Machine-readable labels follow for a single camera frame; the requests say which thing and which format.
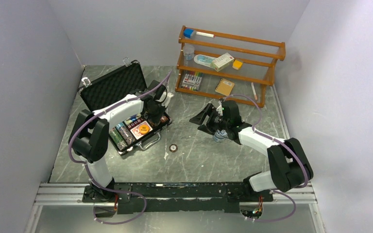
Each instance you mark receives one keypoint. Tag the clear plastic cup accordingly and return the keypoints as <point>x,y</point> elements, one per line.
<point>188,52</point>

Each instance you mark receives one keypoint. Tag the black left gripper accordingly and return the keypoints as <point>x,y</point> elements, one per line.
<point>155,120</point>

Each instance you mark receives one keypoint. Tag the white pen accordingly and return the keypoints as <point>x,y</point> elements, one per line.
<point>254,91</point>

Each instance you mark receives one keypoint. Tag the red dice row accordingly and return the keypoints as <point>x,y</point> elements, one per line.
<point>134,121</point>

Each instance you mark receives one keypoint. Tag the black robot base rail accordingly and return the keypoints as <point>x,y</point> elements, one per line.
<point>174,197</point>

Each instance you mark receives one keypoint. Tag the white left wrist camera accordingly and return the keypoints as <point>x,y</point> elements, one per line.
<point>167,99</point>

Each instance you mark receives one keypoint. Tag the orange big blind button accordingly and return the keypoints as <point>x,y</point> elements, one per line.
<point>144,129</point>

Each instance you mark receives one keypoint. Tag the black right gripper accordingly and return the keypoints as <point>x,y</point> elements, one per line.
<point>200,118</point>

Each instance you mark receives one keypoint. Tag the yellow small block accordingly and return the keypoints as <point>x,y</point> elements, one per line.
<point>237,64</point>

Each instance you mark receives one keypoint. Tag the black poker chip case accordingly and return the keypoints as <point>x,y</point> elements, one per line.
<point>112,87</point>

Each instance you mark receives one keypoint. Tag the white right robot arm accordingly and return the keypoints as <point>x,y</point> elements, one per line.
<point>288,164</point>

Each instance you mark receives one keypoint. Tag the red playing card deck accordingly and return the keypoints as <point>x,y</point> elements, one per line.
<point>134,131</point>

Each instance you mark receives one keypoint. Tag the white cardboard box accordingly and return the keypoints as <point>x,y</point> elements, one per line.
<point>222,62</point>

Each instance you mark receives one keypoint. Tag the orange hundred chip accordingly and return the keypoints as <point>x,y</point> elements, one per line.
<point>173,148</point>

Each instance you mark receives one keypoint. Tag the orange wooden shelf rack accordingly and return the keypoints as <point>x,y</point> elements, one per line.
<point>259,59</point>

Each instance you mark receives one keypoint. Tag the blue white ceramic jar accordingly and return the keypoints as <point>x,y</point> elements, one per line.
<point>220,136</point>

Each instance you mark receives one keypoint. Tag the green red chip row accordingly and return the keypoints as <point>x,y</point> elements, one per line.
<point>118,139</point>

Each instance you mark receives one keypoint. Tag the orange spiral notebook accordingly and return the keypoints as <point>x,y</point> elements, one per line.
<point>224,87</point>

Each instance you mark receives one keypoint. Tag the coloured marker pack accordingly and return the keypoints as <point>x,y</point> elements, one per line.
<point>192,80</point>

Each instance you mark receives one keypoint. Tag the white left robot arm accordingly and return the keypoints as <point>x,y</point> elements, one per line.
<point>89,137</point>

